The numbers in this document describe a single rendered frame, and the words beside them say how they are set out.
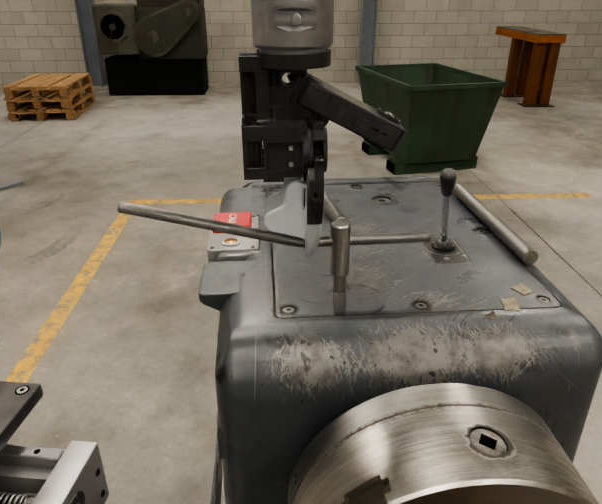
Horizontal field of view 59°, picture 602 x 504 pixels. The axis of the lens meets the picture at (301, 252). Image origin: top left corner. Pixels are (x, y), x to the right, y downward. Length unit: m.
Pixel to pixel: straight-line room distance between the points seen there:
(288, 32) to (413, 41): 10.09
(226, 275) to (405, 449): 0.34
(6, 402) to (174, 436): 1.60
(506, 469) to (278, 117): 0.37
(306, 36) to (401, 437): 0.37
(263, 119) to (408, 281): 0.31
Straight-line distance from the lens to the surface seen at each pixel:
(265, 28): 0.50
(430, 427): 0.53
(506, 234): 0.84
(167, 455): 2.24
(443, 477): 0.50
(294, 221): 0.55
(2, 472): 0.75
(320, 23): 0.50
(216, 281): 0.71
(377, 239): 0.59
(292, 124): 0.51
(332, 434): 0.58
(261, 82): 0.52
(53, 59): 11.05
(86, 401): 2.56
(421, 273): 0.74
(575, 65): 11.73
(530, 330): 0.67
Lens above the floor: 1.60
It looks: 27 degrees down
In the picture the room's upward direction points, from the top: straight up
